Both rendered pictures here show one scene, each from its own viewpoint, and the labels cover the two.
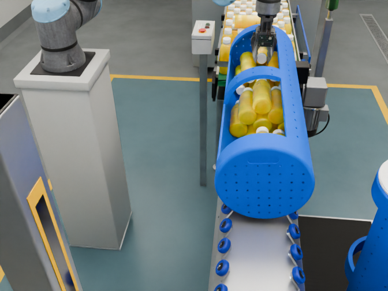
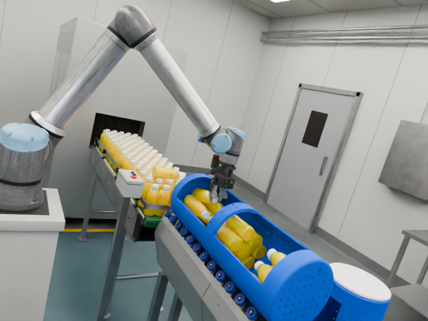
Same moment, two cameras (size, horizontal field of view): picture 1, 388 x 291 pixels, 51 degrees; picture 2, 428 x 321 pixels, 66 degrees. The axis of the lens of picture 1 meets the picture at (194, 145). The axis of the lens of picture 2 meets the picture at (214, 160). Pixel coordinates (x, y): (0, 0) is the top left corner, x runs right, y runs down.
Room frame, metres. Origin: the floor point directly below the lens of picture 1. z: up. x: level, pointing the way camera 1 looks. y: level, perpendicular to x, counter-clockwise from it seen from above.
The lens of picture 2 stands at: (0.32, 0.77, 1.66)
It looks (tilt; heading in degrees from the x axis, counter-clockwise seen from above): 11 degrees down; 320
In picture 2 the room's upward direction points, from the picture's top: 15 degrees clockwise
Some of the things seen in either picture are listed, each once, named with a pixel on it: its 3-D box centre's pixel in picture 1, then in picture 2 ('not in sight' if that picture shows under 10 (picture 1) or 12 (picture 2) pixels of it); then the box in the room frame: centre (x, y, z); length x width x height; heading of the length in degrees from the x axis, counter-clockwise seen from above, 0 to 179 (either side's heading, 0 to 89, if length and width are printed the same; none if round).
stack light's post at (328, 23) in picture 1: (311, 107); not in sight; (2.09, -0.73, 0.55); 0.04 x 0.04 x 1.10; 82
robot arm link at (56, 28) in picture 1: (55, 19); (23, 151); (1.62, 0.56, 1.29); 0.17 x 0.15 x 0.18; 159
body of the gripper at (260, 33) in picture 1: (265, 28); (225, 175); (1.47, -0.28, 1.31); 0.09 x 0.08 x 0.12; 173
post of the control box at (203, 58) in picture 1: (203, 123); (111, 267); (2.00, -0.06, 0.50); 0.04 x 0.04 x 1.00; 82
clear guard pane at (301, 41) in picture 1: (297, 65); not in sight; (2.35, -0.67, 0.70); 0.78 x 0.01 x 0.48; 172
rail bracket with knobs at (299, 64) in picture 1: (299, 73); not in sight; (1.77, -0.52, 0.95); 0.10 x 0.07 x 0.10; 82
